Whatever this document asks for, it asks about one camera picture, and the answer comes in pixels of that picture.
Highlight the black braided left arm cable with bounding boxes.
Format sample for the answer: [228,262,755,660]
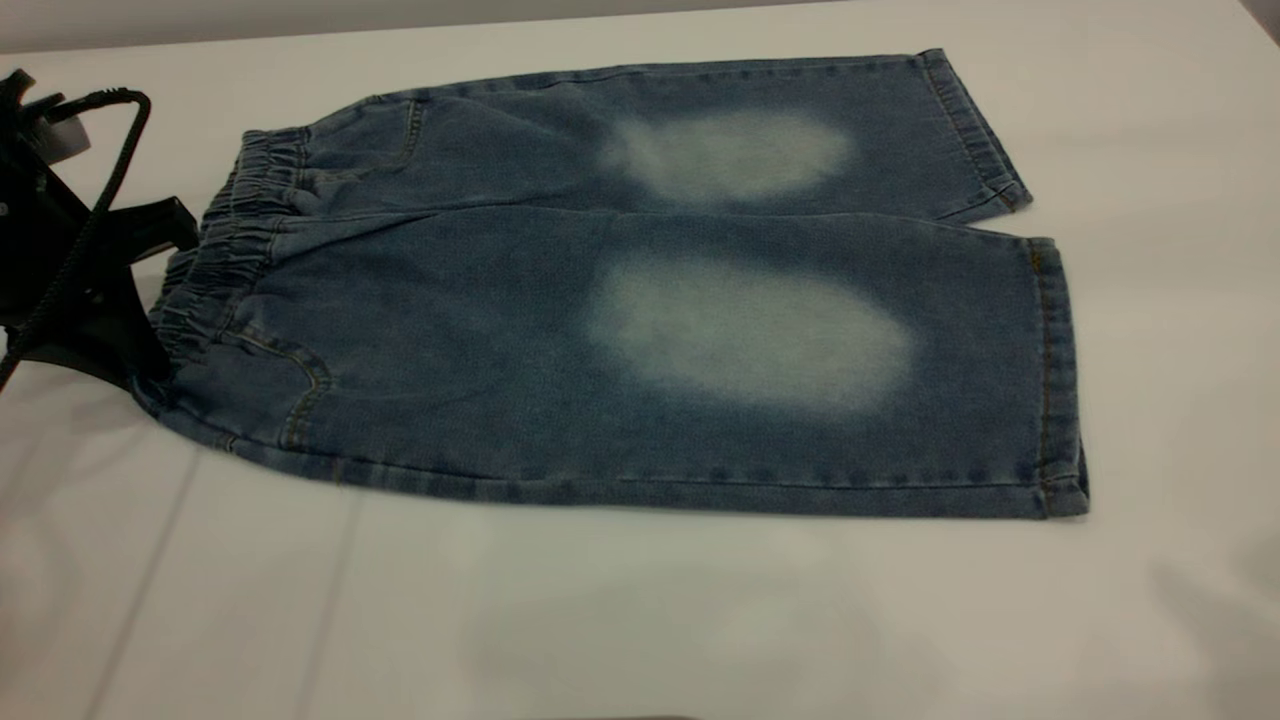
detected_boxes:
[0,88,153,391]

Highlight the blue denim pants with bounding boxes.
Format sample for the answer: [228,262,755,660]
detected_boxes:
[130,48,1091,521]

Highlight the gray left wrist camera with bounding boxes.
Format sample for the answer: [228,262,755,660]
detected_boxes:
[44,113,93,163]

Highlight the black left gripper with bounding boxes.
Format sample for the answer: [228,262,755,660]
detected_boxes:
[0,70,200,392]

